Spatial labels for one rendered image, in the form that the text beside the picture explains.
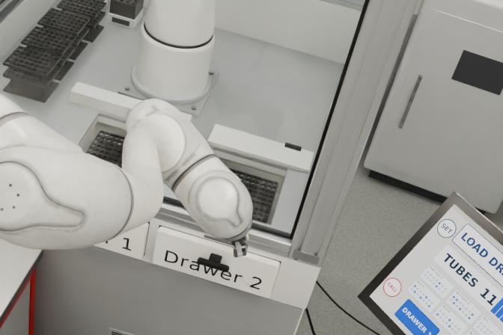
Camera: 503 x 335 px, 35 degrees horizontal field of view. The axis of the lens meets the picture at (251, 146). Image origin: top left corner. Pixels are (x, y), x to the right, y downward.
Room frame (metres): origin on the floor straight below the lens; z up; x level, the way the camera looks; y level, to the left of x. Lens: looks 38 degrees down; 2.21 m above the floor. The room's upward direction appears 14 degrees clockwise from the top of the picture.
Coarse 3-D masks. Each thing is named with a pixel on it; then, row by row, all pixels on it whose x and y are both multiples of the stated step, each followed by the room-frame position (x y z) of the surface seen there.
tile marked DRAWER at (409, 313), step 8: (408, 304) 1.16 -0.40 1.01; (400, 312) 1.15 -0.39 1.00; (408, 312) 1.15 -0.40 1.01; (416, 312) 1.14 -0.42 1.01; (400, 320) 1.13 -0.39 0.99; (408, 320) 1.13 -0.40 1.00; (416, 320) 1.13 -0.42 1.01; (424, 320) 1.12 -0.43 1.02; (408, 328) 1.12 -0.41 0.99; (416, 328) 1.11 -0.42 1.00; (424, 328) 1.11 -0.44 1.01; (432, 328) 1.11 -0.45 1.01
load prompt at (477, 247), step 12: (468, 228) 1.26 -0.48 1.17; (456, 240) 1.25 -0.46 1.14; (468, 240) 1.24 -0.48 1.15; (480, 240) 1.24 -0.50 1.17; (468, 252) 1.22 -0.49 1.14; (480, 252) 1.22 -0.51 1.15; (492, 252) 1.21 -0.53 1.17; (480, 264) 1.20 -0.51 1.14; (492, 264) 1.19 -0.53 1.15; (492, 276) 1.17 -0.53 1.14
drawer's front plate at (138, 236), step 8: (144, 224) 1.28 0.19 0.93; (128, 232) 1.28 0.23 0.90; (136, 232) 1.28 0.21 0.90; (144, 232) 1.28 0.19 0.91; (112, 240) 1.28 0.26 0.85; (120, 240) 1.28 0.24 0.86; (136, 240) 1.28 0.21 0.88; (144, 240) 1.28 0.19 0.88; (112, 248) 1.28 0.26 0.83; (120, 248) 1.28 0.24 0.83; (136, 248) 1.28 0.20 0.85; (144, 248) 1.29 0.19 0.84; (136, 256) 1.28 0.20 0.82
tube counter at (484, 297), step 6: (486, 288) 1.15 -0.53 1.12; (492, 288) 1.15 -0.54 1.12; (480, 294) 1.15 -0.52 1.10; (486, 294) 1.14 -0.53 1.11; (492, 294) 1.14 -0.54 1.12; (498, 294) 1.14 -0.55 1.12; (480, 300) 1.14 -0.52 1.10; (486, 300) 1.13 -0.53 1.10; (492, 300) 1.13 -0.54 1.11; (498, 300) 1.13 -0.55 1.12; (486, 306) 1.12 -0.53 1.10; (492, 306) 1.12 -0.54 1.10; (498, 306) 1.12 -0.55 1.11; (492, 312) 1.11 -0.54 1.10; (498, 312) 1.11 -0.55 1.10; (498, 318) 1.10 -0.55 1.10
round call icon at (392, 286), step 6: (390, 276) 1.21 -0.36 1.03; (384, 282) 1.21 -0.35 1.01; (390, 282) 1.20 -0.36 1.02; (396, 282) 1.20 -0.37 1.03; (384, 288) 1.20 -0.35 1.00; (390, 288) 1.19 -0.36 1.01; (396, 288) 1.19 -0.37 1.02; (402, 288) 1.19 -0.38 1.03; (390, 294) 1.18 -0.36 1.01; (396, 294) 1.18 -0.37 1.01
